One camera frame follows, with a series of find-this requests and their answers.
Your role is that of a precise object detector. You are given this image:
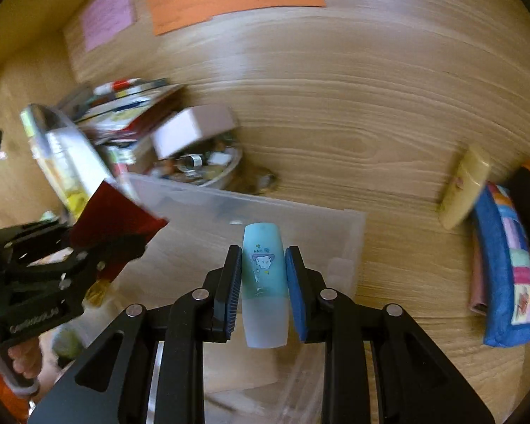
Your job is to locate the person's left hand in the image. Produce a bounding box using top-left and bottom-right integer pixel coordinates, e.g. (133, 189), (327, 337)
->
(6, 342), (43, 391)

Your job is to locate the red foil packet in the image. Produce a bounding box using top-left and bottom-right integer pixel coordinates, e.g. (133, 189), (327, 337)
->
(70, 179), (169, 284)

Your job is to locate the blue patchwork pencil case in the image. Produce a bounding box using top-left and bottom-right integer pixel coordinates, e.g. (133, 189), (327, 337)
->
(470, 181), (530, 347)

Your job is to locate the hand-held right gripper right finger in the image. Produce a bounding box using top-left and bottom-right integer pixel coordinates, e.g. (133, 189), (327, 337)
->
(284, 245), (497, 424)

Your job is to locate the round tin of trinkets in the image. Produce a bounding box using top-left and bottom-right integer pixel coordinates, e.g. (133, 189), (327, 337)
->
(154, 141), (243, 188)

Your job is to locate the wooden desktop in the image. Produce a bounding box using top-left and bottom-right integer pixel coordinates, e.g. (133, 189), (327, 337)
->
(62, 9), (530, 424)

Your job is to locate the pink flat pouch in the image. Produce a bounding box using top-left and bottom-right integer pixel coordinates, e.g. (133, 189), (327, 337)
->
(468, 234), (489, 316)

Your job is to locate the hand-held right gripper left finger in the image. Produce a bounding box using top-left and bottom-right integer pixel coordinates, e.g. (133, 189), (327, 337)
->
(26, 244), (243, 424)

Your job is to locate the pink paper sheet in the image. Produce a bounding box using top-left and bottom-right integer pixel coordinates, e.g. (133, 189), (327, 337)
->
(80, 0), (137, 52)

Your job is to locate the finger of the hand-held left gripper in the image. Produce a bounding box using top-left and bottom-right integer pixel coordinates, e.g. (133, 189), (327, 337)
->
(0, 222), (71, 252)
(71, 234), (147, 284)

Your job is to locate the pink cardboard box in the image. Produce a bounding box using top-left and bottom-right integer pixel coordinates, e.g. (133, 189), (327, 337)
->
(151, 105), (239, 160)

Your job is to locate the clear green yellow packet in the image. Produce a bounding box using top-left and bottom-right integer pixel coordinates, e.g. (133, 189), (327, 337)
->
(20, 104), (116, 222)

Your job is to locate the teal frosted bottle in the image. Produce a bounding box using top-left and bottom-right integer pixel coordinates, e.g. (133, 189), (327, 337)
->
(241, 223), (290, 349)

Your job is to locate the clear plastic bin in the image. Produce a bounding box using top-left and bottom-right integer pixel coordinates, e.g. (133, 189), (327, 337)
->
(124, 174), (367, 424)

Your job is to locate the stack of colourful booklets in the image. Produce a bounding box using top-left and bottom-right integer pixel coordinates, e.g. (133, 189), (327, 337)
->
(66, 90), (186, 153)

